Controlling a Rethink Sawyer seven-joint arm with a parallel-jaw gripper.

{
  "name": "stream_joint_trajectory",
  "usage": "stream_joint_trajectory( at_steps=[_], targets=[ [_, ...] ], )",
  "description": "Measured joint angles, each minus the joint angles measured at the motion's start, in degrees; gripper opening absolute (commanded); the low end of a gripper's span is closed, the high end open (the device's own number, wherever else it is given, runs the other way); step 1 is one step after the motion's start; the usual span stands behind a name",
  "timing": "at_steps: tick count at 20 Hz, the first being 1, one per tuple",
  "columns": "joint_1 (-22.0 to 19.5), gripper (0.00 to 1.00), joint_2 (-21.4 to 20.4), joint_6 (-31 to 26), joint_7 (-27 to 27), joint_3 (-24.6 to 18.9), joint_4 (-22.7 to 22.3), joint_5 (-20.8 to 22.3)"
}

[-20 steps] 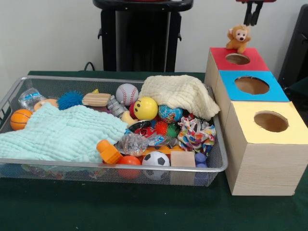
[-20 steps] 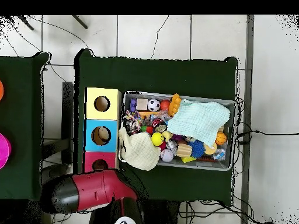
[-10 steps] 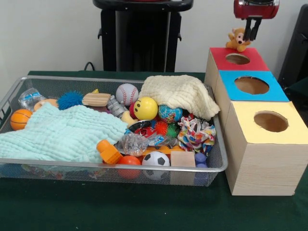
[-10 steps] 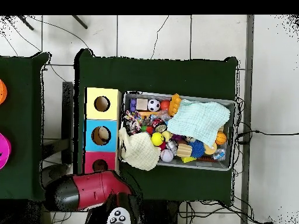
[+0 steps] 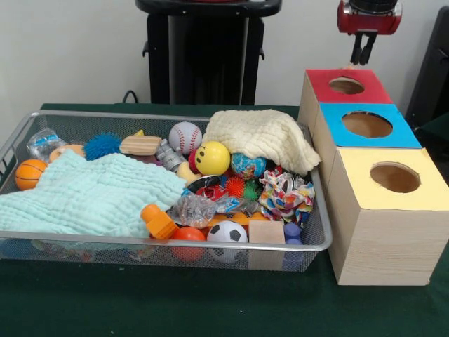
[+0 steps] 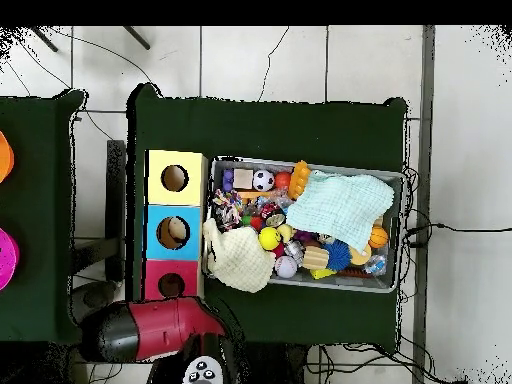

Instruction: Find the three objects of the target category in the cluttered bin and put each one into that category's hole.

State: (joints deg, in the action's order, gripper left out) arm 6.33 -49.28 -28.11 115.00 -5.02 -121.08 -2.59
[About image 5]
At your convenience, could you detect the orange plastic toy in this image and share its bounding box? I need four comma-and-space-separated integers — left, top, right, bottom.
140, 204, 180, 240

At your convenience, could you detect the small soccer ball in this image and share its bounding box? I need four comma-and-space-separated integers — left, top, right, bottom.
206, 220, 249, 264

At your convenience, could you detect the blue globe ball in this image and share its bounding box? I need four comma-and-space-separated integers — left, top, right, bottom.
230, 152, 267, 180

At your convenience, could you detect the dark green table cloth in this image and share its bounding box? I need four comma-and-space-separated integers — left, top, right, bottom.
413, 112, 449, 152
0, 103, 449, 337

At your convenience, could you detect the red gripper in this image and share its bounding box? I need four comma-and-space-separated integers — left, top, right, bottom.
337, 0, 403, 66

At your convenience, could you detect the small orange basketball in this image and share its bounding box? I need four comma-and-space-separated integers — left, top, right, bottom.
14, 159, 48, 192

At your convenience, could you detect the wooden box with three holes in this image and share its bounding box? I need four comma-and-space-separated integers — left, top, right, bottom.
297, 68, 449, 286

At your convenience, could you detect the blue spiky ball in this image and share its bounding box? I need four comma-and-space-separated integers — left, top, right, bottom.
83, 132, 122, 161

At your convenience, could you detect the yellow ball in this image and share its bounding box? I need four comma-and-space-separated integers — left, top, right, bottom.
194, 140, 232, 176

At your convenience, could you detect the black upright stand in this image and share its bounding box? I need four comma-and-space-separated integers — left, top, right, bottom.
406, 6, 449, 131

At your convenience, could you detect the mint muslin cloth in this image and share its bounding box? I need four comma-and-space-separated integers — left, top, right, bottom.
0, 150, 187, 239

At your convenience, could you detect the white baseball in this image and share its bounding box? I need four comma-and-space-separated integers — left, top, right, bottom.
168, 121, 203, 155

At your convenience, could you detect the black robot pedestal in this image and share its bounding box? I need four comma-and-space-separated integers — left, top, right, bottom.
135, 0, 283, 105

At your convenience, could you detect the shallow mesh bin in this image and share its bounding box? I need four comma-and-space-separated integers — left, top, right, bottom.
0, 110, 333, 273

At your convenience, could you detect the cream muslin cloth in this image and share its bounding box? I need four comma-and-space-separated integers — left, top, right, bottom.
201, 109, 322, 176

